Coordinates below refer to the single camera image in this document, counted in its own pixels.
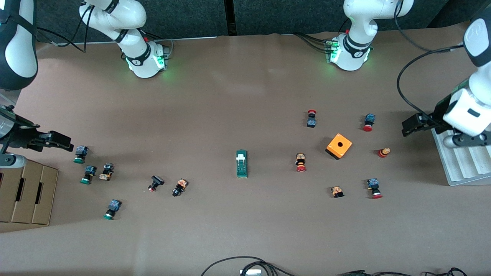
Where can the orange black contact block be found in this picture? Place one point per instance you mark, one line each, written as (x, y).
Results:
(337, 190)

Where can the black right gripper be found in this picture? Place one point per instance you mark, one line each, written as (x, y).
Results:
(18, 136)

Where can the orange button enclosure box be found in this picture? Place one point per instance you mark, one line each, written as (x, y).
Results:
(346, 146)

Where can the green pushbutton with blue block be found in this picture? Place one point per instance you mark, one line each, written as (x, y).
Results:
(81, 150)
(114, 206)
(90, 170)

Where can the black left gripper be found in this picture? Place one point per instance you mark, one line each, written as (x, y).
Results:
(437, 113)

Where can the brown cardboard box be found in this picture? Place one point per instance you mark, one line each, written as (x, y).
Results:
(42, 191)

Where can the small red orange button head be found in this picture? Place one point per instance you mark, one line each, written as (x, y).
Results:
(383, 153)

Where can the black square pushbutton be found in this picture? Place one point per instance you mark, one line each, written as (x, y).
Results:
(156, 180)

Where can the red pushbutton with black block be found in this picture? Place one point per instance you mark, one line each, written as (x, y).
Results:
(311, 122)

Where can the green load switch white lever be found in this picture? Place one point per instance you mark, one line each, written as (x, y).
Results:
(241, 168)

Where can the red pushbutton with orange block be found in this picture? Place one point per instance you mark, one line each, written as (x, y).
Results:
(300, 159)

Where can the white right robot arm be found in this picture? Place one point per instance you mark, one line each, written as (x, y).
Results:
(142, 63)

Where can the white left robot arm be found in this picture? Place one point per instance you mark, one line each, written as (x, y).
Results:
(353, 57)

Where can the black selector with orange block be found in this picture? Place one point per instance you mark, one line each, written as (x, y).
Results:
(180, 186)

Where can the white ribbed tray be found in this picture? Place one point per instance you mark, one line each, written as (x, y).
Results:
(460, 165)

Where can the red pushbutton with blue block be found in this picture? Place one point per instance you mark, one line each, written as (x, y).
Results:
(373, 184)
(369, 118)

